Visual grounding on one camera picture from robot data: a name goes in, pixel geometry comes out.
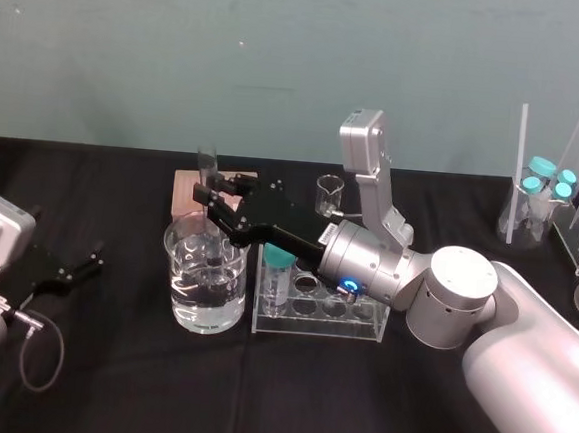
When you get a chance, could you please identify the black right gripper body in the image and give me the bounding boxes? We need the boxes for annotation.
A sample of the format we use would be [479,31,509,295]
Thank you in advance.
[227,176,344,284]

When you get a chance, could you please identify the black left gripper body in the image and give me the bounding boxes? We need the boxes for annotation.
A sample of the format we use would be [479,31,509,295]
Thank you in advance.
[9,240,82,309]

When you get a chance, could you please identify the clear glass test tube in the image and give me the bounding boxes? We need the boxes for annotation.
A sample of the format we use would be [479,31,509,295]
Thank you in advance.
[187,142,230,273]

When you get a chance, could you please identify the small empty glass beaker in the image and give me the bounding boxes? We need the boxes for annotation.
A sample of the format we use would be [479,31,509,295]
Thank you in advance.
[313,173,347,220]

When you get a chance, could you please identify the large glass beaker with water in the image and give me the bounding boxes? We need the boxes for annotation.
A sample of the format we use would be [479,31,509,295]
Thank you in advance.
[155,210,255,339]

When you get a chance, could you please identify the clear acrylic test tube rack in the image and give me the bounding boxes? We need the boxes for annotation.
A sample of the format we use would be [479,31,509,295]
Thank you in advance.
[249,237,395,347]

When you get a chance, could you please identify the pink brown flat block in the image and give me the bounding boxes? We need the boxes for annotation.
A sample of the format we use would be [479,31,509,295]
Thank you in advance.
[169,163,260,228]

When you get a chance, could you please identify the black table cloth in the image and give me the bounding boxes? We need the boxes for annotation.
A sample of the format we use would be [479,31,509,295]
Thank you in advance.
[0,135,579,433]

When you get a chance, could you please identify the thin white glass rod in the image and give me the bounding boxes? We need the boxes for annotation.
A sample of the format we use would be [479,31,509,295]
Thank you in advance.
[504,102,531,245]

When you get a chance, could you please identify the right gripper cable with plug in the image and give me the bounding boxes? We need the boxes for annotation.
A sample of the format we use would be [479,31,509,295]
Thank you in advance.
[330,207,366,221]

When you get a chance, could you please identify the gripper cable with plug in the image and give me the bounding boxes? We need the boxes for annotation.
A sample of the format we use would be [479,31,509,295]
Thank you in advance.
[330,207,366,221]
[0,302,70,395]

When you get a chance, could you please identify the left gripper cable with plug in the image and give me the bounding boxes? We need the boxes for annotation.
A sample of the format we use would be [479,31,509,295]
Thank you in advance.
[0,302,70,395]

